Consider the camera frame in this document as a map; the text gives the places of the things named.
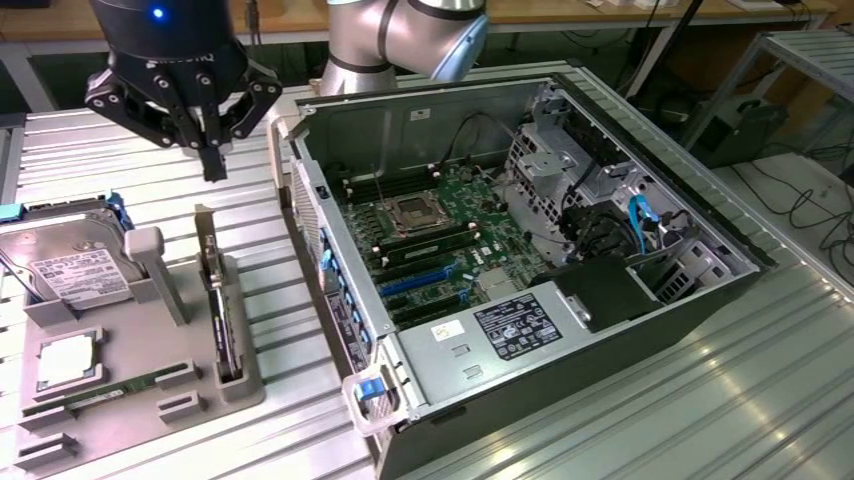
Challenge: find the hard disk with blue carrier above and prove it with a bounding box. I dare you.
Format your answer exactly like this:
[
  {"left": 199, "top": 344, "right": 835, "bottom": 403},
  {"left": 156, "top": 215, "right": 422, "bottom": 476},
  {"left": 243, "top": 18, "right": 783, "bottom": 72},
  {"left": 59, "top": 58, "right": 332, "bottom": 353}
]
[{"left": 0, "top": 191, "right": 145, "bottom": 314}]

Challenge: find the black wire bundle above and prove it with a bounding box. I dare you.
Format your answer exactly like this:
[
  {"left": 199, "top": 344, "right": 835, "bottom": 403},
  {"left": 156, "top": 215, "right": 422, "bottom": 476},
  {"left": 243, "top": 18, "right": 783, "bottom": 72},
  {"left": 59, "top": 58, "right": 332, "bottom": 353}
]
[{"left": 559, "top": 202, "right": 699, "bottom": 266}]

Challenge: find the silver CPU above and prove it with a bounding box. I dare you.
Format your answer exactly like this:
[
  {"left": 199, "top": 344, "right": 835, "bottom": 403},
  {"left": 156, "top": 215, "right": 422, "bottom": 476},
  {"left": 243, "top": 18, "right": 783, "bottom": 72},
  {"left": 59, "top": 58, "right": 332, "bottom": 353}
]
[{"left": 35, "top": 336, "right": 96, "bottom": 387}]

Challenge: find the graphics card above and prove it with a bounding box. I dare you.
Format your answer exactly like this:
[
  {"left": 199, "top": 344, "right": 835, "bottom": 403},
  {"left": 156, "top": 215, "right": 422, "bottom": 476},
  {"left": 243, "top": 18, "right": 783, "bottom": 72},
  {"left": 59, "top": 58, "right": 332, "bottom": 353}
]
[{"left": 192, "top": 202, "right": 246, "bottom": 387}]

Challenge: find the silver power supply unit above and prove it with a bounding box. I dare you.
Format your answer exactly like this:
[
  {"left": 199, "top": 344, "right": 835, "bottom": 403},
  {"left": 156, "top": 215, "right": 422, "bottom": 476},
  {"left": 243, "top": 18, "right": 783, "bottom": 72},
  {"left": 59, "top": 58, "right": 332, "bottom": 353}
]
[{"left": 388, "top": 279, "right": 595, "bottom": 407}]

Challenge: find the grey metal slat shelf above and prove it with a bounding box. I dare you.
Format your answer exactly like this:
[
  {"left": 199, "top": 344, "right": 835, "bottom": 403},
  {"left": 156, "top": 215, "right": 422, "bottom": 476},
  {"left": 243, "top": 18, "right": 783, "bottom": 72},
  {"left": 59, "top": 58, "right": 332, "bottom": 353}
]
[{"left": 686, "top": 28, "right": 854, "bottom": 151}]

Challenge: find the wooden desk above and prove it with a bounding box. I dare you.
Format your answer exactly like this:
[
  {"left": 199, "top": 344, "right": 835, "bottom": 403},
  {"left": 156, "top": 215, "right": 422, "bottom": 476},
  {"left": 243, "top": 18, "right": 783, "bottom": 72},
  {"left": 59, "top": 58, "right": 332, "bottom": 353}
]
[{"left": 0, "top": 0, "right": 833, "bottom": 56}]

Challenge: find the black long wire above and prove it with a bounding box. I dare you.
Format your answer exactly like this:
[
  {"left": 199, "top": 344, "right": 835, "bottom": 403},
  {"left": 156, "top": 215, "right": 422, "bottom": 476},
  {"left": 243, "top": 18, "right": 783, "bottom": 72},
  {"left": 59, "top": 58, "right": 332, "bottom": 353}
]
[{"left": 447, "top": 112, "right": 516, "bottom": 162}]

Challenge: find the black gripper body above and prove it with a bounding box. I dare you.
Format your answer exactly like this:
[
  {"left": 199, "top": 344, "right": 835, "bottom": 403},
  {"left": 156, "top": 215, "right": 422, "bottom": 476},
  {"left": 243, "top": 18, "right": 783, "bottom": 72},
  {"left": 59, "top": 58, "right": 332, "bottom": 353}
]
[{"left": 88, "top": 0, "right": 250, "bottom": 104}]

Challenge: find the green motherboard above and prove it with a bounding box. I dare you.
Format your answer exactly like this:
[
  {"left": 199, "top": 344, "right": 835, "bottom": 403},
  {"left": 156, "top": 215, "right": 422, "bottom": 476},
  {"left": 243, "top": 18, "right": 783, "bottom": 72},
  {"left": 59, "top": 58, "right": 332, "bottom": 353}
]
[{"left": 331, "top": 160, "right": 559, "bottom": 331}]

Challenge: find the blue expansion slot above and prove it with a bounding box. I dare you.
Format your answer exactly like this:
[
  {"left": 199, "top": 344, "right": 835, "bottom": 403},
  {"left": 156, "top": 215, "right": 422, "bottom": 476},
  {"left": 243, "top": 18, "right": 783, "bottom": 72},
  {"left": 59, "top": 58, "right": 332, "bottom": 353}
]
[{"left": 378, "top": 264, "right": 456, "bottom": 297}]

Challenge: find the green RAM stick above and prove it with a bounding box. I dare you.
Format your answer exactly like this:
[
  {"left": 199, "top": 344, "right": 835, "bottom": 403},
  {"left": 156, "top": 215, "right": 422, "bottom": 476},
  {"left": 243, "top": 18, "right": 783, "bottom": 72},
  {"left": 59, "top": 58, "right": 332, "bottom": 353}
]
[{"left": 21, "top": 363, "right": 187, "bottom": 417}]

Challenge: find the grey parts rack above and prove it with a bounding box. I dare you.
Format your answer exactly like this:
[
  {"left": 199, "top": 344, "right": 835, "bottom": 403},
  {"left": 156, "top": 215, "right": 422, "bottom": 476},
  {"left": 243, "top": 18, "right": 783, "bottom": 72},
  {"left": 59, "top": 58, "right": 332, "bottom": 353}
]
[{"left": 11, "top": 225, "right": 268, "bottom": 472}]

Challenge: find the silver disk bay cage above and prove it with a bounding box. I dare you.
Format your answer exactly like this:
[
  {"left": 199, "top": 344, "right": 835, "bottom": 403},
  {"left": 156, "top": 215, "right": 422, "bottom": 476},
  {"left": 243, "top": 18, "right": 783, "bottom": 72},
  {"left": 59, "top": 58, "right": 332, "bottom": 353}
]
[{"left": 500, "top": 122, "right": 606, "bottom": 211}]

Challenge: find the black box device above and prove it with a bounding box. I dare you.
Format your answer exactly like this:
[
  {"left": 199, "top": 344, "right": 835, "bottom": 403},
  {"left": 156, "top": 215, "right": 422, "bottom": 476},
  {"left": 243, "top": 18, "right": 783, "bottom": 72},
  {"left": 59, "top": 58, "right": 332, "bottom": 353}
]
[{"left": 703, "top": 98, "right": 790, "bottom": 169}]

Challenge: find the black plastic fan shroud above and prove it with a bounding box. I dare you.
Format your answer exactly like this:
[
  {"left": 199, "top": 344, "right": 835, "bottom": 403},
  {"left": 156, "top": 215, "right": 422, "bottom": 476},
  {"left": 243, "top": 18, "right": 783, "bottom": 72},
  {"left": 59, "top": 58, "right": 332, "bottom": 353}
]
[{"left": 551, "top": 256, "right": 666, "bottom": 335}]

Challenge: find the black floor cable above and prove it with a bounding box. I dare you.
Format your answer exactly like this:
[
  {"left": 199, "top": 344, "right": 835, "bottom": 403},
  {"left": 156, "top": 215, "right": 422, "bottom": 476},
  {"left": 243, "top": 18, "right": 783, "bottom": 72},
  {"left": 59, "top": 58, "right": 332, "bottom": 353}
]
[{"left": 730, "top": 149, "right": 854, "bottom": 261}]

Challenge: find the open black PC case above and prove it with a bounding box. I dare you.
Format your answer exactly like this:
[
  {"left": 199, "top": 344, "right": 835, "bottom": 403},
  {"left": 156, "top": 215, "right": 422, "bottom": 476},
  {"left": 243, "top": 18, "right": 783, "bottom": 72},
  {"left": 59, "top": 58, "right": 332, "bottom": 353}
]
[{"left": 268, "top": 58, "right": 779, "bottom": 480}]

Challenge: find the installed RAM stick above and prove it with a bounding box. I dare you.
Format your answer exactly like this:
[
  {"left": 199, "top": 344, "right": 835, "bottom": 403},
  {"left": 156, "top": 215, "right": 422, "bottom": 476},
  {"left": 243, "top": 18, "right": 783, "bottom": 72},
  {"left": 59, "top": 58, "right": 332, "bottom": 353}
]
[{"left": 372, "top": 227, "right": 483, "bottom": 265}]

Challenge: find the silver chipset heatsink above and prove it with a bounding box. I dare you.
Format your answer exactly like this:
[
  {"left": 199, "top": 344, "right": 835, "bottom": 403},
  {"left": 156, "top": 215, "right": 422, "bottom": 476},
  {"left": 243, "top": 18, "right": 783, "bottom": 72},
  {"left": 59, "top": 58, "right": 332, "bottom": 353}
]
[{"left": 475, "top": 269, "right": 527, "bottom": 297}]

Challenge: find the blue wire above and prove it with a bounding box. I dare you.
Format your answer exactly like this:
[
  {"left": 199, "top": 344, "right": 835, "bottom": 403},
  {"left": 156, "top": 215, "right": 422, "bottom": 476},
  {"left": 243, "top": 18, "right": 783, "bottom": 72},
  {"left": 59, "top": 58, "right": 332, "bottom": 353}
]
[{"left": 626, "top": 193, "right": 661, "bottom": 257}]

